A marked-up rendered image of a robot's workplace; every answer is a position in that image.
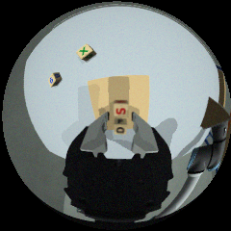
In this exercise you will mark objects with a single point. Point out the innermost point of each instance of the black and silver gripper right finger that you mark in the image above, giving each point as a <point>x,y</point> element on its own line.
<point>150,144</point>

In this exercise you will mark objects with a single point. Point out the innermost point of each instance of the tan square mat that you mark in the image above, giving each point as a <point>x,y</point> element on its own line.
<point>134,88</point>

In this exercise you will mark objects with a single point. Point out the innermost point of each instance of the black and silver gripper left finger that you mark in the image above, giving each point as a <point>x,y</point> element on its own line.
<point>88,143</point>

